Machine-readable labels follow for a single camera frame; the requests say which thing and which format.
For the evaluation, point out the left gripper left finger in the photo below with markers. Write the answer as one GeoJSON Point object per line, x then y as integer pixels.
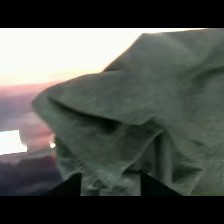
{"type": "Point", "coordinates": [70, 186]}

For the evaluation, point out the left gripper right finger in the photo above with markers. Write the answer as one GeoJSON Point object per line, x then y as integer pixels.
{"type": "Point", "coordinates": [151, 187]}

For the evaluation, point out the grey T-shirt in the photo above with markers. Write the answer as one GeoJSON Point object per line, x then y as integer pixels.
{"type": "Point", "coordinates": [140, 100]}

